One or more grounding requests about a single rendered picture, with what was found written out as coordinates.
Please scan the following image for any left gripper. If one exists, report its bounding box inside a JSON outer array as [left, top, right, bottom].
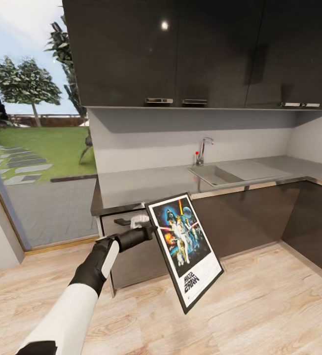
[[126, 226, 158, 247]]

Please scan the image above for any poster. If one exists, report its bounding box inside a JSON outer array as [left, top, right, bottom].
[[144, 192, 224, 314]]

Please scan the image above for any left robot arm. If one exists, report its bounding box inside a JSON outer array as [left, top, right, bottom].
[[15, 215, 158, 355]]

